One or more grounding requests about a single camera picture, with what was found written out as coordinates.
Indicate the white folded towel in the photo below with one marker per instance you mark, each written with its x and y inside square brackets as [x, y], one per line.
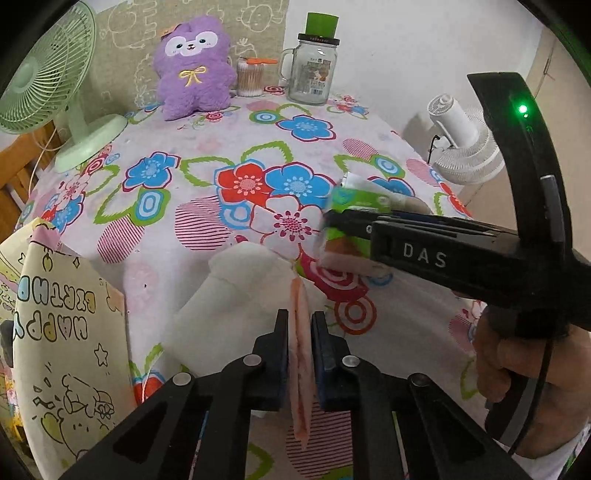
[221, 300]

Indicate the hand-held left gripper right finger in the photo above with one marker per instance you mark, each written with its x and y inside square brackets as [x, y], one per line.
[325, 369]

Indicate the purple plush toy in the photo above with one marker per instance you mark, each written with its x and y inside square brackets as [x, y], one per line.
[194, 87]

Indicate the wooden chair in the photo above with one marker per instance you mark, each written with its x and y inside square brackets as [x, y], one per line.
[14, 184]

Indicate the cartoon printed gift bag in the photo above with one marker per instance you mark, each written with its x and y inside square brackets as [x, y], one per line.
[60, 360]

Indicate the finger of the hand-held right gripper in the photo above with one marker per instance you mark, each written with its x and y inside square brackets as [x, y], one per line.
[351, 224]
[429, 219]

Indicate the glass mason jar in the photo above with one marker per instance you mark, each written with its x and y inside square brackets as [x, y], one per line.
[311, 74]

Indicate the green cartoon printed board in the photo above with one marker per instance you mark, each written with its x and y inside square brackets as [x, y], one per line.
[134, 27]

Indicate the floral tablecloth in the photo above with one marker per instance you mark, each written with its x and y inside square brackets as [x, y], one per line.
[184, 221]

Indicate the beige door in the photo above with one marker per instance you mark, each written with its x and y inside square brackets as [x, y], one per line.
[547, 64]

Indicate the person's right hand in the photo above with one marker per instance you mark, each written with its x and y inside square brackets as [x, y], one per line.
[498, 364]

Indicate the green plastic cup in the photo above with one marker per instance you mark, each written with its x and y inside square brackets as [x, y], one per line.
[322, 25]

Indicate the green white tissue pack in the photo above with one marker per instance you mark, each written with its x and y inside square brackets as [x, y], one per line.
[351, 198]

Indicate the green desk fan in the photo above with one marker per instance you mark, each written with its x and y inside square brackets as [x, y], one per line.
[27, 92]

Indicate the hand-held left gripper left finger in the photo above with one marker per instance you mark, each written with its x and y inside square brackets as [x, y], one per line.
[282, 369]

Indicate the white standing fan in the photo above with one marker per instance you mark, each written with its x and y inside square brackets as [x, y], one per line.
[466, 147]

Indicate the toothpick cotton swab container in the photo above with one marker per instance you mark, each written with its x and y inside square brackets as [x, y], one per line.
[251, 78]

